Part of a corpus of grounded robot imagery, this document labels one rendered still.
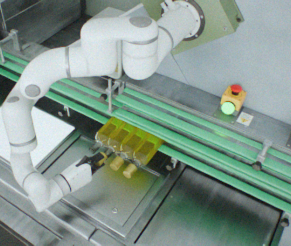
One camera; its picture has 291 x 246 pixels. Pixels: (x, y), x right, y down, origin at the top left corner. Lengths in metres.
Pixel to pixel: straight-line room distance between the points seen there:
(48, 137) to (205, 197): 0.72
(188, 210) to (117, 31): 0.79
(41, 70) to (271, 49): 0.73
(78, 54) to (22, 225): 0.73
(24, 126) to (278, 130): 0.86
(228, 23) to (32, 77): 0.60
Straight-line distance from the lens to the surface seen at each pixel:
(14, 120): 1.02
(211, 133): 1.25
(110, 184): 1.40
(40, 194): 1.14
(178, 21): 1.08
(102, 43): 0.88
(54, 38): 2.30
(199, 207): 1.42
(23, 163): 1.20
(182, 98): 1.34
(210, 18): 1.14
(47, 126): 1.63
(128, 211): 1.33
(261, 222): 1.45
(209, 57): 1.31
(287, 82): 1.27
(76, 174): 1.21
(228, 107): 1.27
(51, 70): 0.93
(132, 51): 0.91
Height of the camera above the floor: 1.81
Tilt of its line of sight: 36 degrees down
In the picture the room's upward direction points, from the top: 136 degrees counter-clockwise
